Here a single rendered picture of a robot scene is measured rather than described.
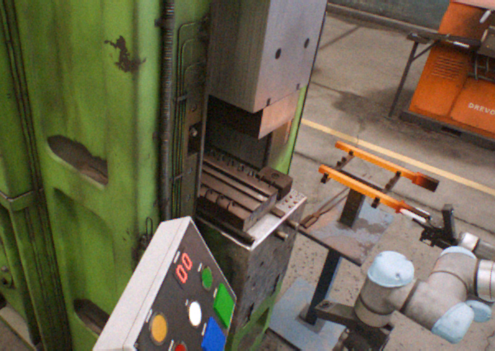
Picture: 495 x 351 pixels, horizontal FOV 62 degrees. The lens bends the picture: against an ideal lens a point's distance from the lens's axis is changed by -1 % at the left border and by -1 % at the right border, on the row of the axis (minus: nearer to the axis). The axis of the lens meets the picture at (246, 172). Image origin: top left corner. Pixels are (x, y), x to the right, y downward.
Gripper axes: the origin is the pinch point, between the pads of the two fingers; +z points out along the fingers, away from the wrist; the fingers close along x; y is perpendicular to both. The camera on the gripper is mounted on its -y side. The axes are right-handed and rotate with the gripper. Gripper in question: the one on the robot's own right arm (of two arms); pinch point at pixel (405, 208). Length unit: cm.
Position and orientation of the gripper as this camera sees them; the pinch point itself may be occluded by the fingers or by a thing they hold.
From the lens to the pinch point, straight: 158.0
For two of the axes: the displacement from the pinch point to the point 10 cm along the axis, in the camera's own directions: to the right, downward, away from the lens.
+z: -7.9, -4.3, 4.4
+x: 6.0, -3.9, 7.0
